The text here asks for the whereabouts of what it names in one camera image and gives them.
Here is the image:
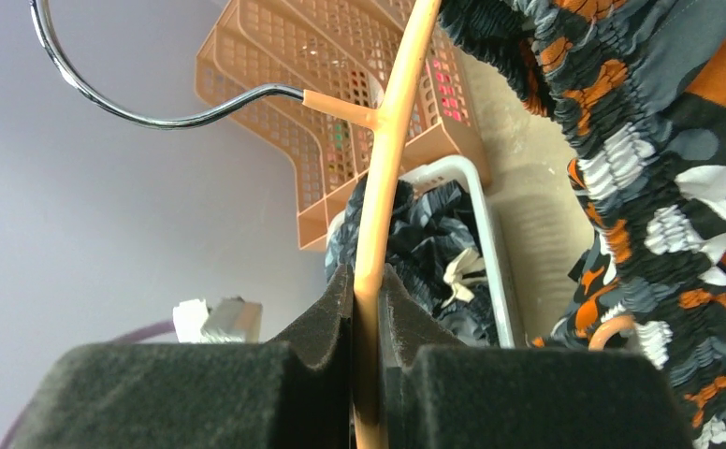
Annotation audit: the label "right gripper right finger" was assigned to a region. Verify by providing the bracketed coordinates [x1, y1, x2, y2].
[379, 268, 692, 448]

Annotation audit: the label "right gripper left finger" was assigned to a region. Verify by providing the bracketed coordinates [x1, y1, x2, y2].
[11, 266, 353, 448]

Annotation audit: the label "dark leaf print shorts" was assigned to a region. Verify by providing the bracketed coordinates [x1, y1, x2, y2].
[324, 176, 501, 348]

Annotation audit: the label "white plastic basket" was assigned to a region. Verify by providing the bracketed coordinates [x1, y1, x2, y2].
[328, 154, 529, 350]

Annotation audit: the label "orange hanger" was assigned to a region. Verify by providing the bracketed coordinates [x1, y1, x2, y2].
[29, 0, 637, 449]

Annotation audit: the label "peach plastic desk organizer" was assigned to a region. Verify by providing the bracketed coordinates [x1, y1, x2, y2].
[195, 1, 491, 252]

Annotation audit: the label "orange camouflage shorts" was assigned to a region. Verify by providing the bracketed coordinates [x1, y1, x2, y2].
[438, 1, 726, 448]

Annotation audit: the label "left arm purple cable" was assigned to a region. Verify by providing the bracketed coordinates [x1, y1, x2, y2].
[0, 321, 179, 449]

